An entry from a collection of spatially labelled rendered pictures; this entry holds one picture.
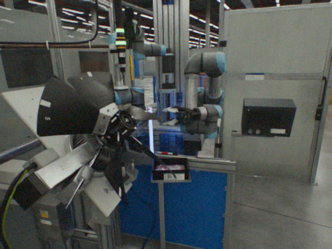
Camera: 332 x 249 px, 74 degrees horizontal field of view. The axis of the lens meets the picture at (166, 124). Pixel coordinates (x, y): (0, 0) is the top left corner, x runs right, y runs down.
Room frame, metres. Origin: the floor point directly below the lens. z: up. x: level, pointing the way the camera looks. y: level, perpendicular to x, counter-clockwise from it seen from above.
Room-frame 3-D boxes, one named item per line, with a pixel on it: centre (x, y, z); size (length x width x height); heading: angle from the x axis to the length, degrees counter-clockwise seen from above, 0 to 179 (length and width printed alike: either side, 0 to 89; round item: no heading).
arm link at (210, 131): (1.26, -0.25, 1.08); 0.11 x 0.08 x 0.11; 77
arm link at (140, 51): (1.44, 0.15, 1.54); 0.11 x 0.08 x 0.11; 119
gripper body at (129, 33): (1.28, 0.18, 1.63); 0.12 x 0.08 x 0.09; 174
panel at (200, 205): (1.38, 0.00, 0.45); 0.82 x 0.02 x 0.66; 74
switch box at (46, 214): (0.93, 0.58, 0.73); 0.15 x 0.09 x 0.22; 74
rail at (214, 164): (1.38, 0.00, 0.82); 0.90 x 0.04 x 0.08; 74
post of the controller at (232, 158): (1.26, -0.41, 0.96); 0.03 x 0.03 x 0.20; 74
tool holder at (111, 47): (1.06, 0.21, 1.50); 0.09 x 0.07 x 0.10; 109
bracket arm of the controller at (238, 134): (1.23, -0.51, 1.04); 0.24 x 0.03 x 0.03; 74
